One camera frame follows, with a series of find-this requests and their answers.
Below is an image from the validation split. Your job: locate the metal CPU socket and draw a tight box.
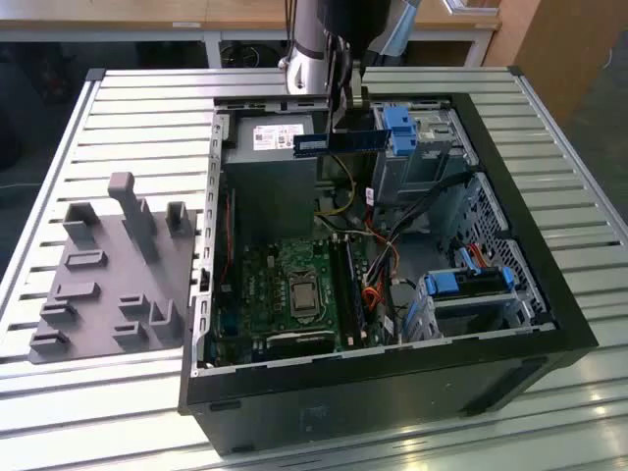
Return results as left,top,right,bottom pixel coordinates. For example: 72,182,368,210
286,271,326,326

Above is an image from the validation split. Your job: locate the yellow wire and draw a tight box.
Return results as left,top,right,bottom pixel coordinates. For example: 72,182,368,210
316,154,357,217

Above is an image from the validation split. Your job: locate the black graphics card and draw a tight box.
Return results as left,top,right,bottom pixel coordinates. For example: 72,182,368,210
264,329,338,359

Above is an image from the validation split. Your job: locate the wooden cabinet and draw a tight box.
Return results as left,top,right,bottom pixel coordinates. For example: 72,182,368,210
483,0,628,124

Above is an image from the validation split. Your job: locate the green motherboard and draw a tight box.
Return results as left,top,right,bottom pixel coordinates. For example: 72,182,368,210
210,235,389,364

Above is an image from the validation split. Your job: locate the blue RAM stick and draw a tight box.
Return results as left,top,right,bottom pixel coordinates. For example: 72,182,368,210
292,129,392,158

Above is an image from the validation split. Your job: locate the blue data cable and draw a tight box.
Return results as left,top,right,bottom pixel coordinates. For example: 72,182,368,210
460,246,481,275

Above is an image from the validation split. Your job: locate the metal drive bay cage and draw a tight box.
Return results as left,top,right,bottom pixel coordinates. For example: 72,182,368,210
370,105,480,207

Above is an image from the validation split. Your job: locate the silver CPU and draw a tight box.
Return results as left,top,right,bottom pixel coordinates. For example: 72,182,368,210
289,283,319,315

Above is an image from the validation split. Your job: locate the blue disk carrier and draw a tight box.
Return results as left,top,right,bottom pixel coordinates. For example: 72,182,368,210
421,267,516,300

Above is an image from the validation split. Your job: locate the grey power supply unit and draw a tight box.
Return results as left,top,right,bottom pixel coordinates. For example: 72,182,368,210
223,115,320,241

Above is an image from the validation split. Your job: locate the wooden desk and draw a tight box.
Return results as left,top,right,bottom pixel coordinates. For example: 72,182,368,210
0,0,501,43

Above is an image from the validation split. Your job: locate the metal disk bay cage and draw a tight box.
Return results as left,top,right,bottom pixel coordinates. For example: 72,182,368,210
401,274,546,344

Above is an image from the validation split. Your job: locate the orange wire bundle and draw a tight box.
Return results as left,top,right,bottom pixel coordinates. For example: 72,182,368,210
361,287,387,313

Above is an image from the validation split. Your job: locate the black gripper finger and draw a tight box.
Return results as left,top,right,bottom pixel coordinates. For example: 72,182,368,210
325,31,351,148
342,46,370,112

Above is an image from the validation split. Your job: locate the grey parts rack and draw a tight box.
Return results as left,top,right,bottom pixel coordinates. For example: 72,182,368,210
27,171,205,365

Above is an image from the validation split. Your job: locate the black PC case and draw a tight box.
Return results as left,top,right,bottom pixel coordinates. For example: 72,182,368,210
177,90,600,455

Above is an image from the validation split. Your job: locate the blue drive carrier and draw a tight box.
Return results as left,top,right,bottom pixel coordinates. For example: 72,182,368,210
384,105,418,156

